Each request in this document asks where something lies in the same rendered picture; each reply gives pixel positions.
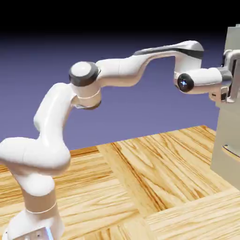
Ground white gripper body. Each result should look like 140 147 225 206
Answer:
223 49 240 104

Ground pale grey cabinet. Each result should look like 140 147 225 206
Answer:
210 23 240 187

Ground curved metal drawer handle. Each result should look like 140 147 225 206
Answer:
222 144 240 158

